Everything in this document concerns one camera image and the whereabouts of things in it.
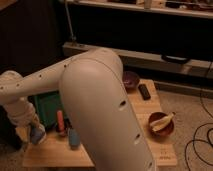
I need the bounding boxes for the low white shelf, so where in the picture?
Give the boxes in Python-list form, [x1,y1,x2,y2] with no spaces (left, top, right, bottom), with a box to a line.
[62,41,213,79]

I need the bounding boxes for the banana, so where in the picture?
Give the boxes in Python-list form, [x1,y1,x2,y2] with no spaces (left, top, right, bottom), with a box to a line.
[150,113,174,132]

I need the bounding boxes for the blue plastic cup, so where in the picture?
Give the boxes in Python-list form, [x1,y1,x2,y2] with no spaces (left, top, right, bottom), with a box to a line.
[68,129,80,148]

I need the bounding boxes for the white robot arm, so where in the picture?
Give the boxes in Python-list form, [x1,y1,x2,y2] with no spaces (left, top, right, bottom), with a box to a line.
[0,48,157,171]

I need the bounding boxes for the white paper cup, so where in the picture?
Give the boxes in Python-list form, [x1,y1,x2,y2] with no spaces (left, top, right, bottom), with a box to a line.
[38,129,46,144]

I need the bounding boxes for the black remote control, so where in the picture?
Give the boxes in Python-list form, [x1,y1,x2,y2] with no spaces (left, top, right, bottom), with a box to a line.
[138,84,151,100]

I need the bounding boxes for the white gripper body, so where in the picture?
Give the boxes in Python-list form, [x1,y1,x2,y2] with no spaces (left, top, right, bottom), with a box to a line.
[12,113,40,128]

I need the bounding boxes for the brown bowl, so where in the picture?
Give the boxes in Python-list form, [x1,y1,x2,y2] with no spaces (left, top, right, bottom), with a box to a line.
[148,112,174,137]

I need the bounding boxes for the metal lamp pole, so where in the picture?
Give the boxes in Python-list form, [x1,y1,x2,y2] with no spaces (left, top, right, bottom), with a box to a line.
[64,0,76,44]

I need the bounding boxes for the purple bowl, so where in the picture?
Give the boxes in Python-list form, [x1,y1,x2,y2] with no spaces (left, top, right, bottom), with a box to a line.
[122,71,140,89]

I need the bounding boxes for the black cables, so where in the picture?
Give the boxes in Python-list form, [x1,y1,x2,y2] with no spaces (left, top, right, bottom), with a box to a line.
[184,59,213,171]

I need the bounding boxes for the green plastic tray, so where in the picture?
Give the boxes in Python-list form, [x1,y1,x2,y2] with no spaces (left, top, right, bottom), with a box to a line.
[32,91,64,128]

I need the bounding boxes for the orange carrot toy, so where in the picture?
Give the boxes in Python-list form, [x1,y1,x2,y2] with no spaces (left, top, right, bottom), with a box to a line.
[57,110,65,134]

